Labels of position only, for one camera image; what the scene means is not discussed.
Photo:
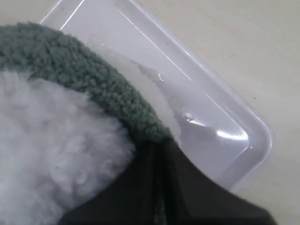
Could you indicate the white plush snowman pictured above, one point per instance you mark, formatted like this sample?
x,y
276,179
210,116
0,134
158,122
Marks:
x,y
57,150

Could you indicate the white plastic tray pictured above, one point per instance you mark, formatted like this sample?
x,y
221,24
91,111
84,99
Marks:
x,y
223,136

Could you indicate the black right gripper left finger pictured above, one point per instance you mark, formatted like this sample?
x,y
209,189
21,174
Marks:
x,y
129,200

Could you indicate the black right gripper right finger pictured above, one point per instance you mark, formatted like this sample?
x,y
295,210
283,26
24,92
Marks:
x,y
191,198

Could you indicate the green fuzzy scarf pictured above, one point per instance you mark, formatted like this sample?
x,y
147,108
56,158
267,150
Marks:
x,y
52,55

